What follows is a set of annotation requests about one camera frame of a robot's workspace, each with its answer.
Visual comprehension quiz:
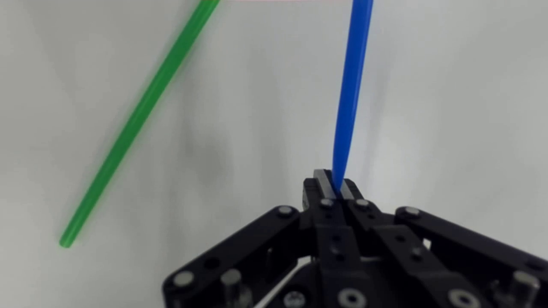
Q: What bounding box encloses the green plastic straw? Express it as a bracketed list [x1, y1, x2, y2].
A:
[58, 0, 221, 250]

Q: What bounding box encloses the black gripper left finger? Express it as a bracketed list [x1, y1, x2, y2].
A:
[161, 168, 367, 308]

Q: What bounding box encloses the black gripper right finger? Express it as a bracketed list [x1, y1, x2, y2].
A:
[341, 180, 548, 308]

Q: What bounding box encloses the blue plastic straw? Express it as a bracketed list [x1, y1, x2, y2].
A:
[331, 0, 375, 194]

